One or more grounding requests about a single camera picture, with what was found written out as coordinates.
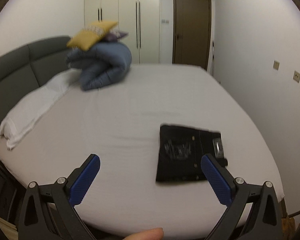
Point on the dark grey padded headboard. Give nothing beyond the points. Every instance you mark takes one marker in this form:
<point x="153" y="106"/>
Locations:
<point x="28" y="68"/>

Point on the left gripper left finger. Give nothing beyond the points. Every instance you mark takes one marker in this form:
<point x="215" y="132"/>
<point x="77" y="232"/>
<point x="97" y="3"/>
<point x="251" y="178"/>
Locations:
<point x="48" y="210"/>

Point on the white wardrobe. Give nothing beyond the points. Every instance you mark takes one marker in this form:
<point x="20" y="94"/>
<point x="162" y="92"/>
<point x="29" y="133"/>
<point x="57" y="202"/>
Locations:
<point x="139" y="18"/>

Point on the wall socket plate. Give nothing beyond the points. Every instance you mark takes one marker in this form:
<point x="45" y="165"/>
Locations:
<point x="296" y="76"/>

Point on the black denim pants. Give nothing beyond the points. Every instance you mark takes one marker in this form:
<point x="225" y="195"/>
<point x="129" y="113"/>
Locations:
<point x="181" y="150"/>

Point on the wall switch plate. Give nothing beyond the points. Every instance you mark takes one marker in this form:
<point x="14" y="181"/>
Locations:
<point x="276" y="65"/>

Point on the purple cushion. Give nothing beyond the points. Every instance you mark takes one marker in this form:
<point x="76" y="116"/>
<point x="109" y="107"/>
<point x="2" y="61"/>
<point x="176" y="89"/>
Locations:
<point x="115" y="35"/>

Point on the person's left hand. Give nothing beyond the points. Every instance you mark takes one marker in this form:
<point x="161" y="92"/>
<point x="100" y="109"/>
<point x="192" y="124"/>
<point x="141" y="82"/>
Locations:
<point x="152" y="234"/>

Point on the brown wooden door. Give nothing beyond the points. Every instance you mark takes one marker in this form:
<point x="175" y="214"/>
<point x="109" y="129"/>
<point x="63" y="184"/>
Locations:
<point x="192" y="32"/>

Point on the blue-grey folded duvet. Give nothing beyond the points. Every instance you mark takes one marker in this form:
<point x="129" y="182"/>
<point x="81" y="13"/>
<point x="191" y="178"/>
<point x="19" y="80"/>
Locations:
<point x="104" y="64"/>

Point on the yellow cushion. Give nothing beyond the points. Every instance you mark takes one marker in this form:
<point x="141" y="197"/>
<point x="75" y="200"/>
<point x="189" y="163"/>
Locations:
<point x="91" y="34"/>

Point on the white bed sheet mattress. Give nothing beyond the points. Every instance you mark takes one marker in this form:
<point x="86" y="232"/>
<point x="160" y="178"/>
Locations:
<point x="121" y="124"/>

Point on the white pillow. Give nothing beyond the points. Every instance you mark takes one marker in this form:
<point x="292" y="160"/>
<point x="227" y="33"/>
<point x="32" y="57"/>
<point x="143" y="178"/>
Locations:
<point x="22" y="118"/>

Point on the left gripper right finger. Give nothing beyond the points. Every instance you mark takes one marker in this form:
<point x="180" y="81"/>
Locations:
<point x="264" y="219"/>

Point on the light switch by door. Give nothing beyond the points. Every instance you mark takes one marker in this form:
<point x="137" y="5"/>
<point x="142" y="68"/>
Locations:
<point x="163" y="21"/>

